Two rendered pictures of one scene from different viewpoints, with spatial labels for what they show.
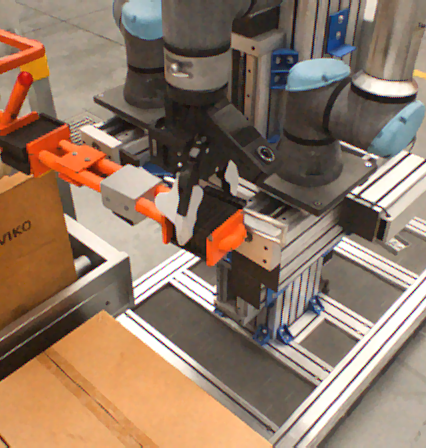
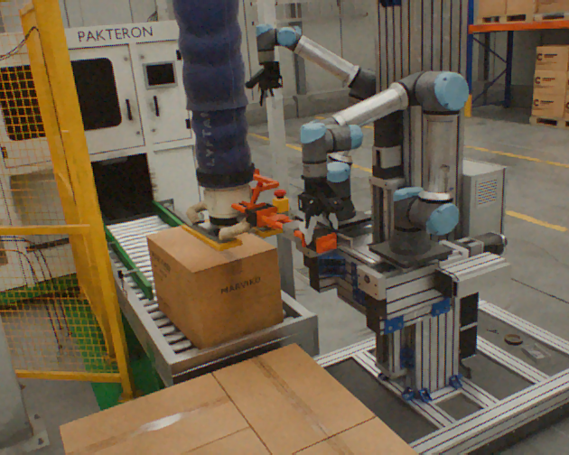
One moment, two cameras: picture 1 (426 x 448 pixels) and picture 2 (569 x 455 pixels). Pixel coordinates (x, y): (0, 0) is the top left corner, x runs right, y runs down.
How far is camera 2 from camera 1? 1.11 m
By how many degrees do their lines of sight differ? 27
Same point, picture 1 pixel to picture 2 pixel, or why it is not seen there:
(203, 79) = (313, 172)
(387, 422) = not seen: outside the picture
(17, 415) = (233, 381)
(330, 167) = (417, 245)
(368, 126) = (424, 216)
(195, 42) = (310, 159)
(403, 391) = not seen: outside the picture
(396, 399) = not seen: outside the picture
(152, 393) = (312, 383)
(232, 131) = (325, 193)
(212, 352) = (370, 400)
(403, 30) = (434, 167)
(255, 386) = (395, 423)
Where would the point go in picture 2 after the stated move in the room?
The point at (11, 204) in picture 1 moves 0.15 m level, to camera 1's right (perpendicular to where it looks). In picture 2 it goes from (251, 264) to (284, 266)
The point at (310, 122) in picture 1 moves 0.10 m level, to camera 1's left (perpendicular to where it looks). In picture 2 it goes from (403, 218) to (375, 217)
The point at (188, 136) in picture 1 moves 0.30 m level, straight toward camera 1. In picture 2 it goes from (311, 197) to (282, 231)
